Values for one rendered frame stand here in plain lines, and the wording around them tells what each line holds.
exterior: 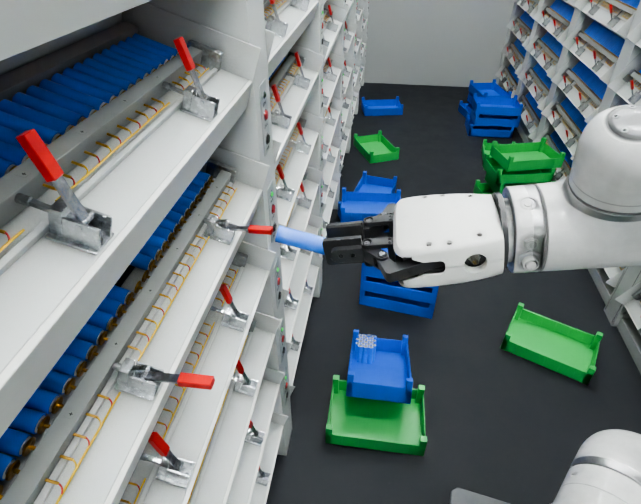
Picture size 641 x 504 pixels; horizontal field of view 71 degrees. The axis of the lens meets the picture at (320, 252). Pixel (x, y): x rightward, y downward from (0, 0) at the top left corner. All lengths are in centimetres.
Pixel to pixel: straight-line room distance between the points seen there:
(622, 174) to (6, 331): 44
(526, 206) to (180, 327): 40
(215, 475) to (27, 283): 59
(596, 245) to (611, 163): 8
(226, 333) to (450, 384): 106
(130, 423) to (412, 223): 34
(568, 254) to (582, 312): 170
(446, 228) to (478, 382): 133
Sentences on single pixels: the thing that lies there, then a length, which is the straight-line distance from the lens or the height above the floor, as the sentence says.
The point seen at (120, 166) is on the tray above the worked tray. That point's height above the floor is 113.
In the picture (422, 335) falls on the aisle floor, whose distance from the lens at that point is 183.
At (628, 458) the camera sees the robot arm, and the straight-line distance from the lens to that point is 77.
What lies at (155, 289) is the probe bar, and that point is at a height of 97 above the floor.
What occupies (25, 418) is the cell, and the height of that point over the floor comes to 98.
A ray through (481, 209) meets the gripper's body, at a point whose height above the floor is 110.
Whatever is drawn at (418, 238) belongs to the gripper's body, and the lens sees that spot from 43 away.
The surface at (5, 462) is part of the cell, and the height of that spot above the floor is 97.
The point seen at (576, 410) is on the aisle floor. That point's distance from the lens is 180.
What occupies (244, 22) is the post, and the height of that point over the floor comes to 119.
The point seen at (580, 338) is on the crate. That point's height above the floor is 2.
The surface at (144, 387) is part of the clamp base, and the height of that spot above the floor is 94.
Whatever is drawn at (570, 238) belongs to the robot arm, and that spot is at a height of 110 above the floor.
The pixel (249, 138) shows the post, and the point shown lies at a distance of 78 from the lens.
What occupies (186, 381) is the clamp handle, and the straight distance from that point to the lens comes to 49.
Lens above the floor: 133
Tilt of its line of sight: 38 degrees down
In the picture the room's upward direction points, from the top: straight up
